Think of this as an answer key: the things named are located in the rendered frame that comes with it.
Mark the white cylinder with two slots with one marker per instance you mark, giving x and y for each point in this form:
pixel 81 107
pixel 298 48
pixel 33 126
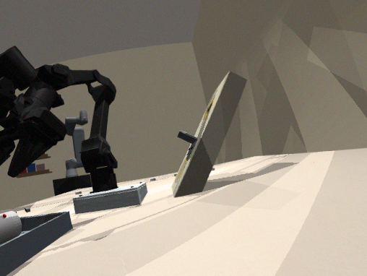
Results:
pixel 10 226

